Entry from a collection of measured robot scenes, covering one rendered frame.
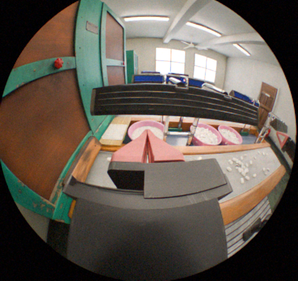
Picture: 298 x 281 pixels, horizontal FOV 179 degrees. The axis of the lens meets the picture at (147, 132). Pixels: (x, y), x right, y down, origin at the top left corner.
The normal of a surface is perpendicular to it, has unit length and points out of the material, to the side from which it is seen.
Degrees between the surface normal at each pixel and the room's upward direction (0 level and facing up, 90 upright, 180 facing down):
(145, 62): 90
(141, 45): 91
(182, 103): 57
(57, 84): 90
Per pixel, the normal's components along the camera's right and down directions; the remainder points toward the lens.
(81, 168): 0.92, -0.28
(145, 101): -0.06, 0.09
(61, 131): 1.00, 0.04
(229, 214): 0.00, -0.79
